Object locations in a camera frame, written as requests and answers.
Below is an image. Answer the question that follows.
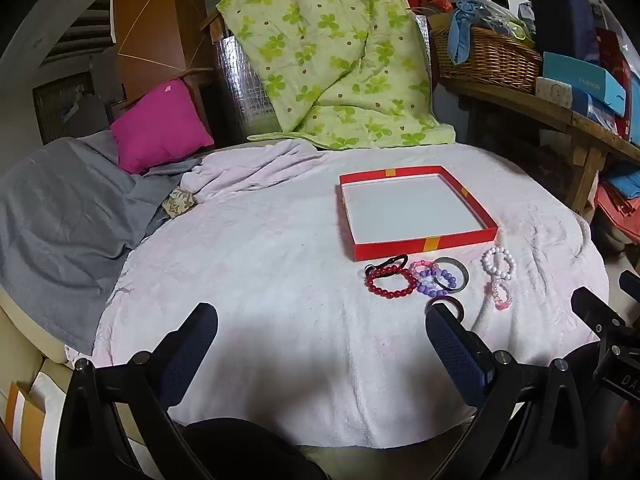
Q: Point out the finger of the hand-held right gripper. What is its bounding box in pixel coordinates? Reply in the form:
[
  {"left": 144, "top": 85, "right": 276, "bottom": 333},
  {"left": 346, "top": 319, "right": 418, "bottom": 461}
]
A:
[
  {"left": 571, "top": 287, "right": 636, "bottom": 351},
  {"left": 620, "top": 270, "right": 640, "bottom": 303}
]

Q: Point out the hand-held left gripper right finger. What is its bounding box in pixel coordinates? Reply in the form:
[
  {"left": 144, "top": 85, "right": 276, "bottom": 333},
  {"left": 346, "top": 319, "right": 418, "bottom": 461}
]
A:
[{"left": 425, "top": 303, "right": 606, "bottom": 480}]

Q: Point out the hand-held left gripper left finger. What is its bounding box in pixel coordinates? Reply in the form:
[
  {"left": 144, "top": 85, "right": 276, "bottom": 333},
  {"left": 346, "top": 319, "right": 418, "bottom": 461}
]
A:
[{"left": 55, "top": 302, "right": 219, "bottom": 480}]

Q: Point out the dark red bangle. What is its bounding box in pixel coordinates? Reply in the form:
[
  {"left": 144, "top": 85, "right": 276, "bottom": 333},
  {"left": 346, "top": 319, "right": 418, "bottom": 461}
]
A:
[{"left": 426, "top": 296, "right": 465, "bottom": 323}]

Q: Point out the pink and clear bead bracelet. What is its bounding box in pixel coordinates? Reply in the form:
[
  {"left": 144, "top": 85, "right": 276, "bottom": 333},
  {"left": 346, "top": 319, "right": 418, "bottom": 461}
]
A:
[{"left": 489, "top": 279, "right": 515, "bottom": 310}]

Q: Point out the purple bead bracelet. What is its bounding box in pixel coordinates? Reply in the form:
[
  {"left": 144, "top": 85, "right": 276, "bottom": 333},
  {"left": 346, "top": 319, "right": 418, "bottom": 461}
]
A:
[{"left": 416, "top": 266, "right": 458, "bottom": 297}]

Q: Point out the silver metal bangle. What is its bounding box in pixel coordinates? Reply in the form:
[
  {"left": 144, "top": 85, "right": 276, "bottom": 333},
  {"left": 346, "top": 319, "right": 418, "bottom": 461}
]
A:
[{"left": 431, "top": 256, "right": 470, "bottom": 293}]

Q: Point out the white bead bracelet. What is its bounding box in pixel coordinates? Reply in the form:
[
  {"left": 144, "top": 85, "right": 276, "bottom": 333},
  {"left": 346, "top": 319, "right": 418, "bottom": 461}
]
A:
[{"left": 481, "top": 246, "right": 516, "bottom": 281}]

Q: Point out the red bead bracelet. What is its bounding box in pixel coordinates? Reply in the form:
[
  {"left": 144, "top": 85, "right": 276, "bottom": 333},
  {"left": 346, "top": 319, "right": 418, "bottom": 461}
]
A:
[{"left": 365, "top": 266, "right": 418, "bottom": 296}]

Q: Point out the red shallow gift box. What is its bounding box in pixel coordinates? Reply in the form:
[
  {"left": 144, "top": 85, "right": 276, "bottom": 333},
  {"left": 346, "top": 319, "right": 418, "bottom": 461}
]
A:
[{"left": 339, "top": 165, "right": 499, "bottom": 262}]

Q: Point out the salmon red cloth pile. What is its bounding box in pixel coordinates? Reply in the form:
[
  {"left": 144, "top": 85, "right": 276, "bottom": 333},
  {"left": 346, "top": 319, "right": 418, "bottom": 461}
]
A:
[{"left": 595, "top": 180, "right": 640, "bottom": 231}]

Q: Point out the small patterned beige cushion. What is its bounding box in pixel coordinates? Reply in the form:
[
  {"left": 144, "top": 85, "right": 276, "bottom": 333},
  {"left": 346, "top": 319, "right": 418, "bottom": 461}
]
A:
[{"left": 161, "top": 186, "right": 198, "bottom": 219}]

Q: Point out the cream sofa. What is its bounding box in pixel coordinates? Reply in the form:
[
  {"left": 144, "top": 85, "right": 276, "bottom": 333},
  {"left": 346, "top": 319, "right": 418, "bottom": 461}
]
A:
[{"left": 0, "top": 287, "right": 68, "bottom": 461}]

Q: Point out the orange striped paper bag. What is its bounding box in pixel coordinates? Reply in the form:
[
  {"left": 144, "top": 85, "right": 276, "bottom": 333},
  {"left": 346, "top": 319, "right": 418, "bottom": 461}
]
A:
[{"left": 5, "top": 370, "right": 66, "bottom": 477}]

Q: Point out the wooden shelf bench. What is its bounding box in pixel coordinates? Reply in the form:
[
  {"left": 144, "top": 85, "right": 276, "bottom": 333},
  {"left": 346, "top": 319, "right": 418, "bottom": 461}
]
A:
[{"left": 435, "top": 75, "right": 640, "bottom": 216}]

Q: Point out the grey blanket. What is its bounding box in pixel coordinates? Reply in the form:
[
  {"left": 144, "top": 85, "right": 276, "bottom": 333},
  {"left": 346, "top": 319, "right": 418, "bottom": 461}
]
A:
[{"left": 0, "top": 130, "right": 203, "bottom": 356}]

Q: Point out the small white box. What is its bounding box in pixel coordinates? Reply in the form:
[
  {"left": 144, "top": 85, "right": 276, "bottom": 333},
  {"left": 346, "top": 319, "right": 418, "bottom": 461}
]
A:
[{"left": 536, "top": 76, "right": 573, "bottom": 109}]

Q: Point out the blue cardboard box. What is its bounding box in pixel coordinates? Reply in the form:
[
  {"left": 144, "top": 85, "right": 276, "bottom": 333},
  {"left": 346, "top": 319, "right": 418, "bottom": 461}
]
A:
[{"left": 542, "top": 51, "right": 627, "bottom": 117}]

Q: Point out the magenta pillow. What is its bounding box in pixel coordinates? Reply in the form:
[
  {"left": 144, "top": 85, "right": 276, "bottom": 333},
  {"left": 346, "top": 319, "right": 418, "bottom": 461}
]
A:
[{"left": 109, "top": 80, "right": 215, "bottom": 175}]

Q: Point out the red paper bag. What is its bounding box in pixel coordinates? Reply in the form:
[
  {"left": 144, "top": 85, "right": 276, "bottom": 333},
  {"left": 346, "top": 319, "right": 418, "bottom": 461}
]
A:
[{"left": 597, "top": 27, "right": 633, "bottom": 136}]

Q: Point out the silver foil insulation sheet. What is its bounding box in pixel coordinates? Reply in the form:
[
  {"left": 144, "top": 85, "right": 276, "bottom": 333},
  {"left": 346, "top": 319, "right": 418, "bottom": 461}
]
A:
[{"left": 215, "top": 15, "right": 432, "bottom": 136}]

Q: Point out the dark woven storage box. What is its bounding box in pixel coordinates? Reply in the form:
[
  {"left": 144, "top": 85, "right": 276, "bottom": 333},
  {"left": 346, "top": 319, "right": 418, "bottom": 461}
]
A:
[{"left": 32, "top": 72, "right": 108, "bottom": 145}]

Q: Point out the wicker basket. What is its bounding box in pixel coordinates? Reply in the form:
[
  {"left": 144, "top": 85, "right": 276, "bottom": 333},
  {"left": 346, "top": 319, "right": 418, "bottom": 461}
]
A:
[{"left": 429, "top": 25, "right": 543, "bottom": 93}]

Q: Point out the dark navy bag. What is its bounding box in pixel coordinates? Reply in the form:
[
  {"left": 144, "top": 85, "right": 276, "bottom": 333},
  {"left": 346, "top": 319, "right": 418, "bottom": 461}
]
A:
[{"left": 530, "top": 0, "right": 601, "bottom": 66}]

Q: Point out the clear plastic bag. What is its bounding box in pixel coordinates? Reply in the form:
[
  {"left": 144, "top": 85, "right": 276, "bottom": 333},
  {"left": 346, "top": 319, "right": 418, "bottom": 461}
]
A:
[{"left": 475, "top": 0, "right": 536, "bottom": 41}]

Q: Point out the light blue cloth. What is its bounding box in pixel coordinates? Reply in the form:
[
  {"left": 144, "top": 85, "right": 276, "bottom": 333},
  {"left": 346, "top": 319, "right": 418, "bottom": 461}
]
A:
[{"left": 447, "top": 1, "right": 493, "bottom": 65}]

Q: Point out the green floral quilt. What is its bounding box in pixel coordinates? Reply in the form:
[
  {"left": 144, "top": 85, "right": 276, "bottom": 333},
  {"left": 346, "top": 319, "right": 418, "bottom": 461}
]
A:
[{"left": 216, "top": 0, "right": 457, "bottom": 152}]

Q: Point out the orange wooden cabinet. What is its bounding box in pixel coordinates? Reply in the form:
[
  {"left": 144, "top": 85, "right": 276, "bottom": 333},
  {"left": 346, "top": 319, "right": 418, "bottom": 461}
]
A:
[{"left": 111, "top": 0, "right": 208, "bottom": 106}]

